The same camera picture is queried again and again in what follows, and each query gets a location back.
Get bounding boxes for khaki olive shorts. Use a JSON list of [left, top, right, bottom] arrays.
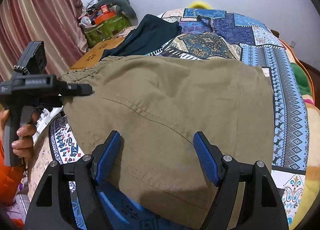
[[62, 56, 274, 229]]

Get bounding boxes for orange sleeve forearm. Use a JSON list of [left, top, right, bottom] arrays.
[[1, 144, 24, 216]]

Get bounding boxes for dark navy folded garment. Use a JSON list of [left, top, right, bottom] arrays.
[[101, 14, 182, 59]]

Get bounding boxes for white wall socket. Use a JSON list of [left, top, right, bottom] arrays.
[[290, 41, 296, 48]]

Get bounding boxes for yellow foam bed rail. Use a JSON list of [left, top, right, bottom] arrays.
[[188, 0, 212, 9]]

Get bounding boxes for grey plush toy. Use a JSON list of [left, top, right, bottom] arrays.
[[94, 0, 137, 19]]

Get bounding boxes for orange red box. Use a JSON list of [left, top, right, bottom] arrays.
[[94, 5, 116, 25]]

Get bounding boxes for green patterned storage bag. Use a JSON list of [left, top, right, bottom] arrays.
[[84, 14, 131, 48]]

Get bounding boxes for striped pink curtain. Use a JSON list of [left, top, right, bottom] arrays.
[[1, 0, 88, 81]]

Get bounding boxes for blue patchwork bedspread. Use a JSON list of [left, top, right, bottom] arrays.
[[52, 8, 309, 229]]

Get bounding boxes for person left hand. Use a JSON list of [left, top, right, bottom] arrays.
[[1, 109, 40, 162]]

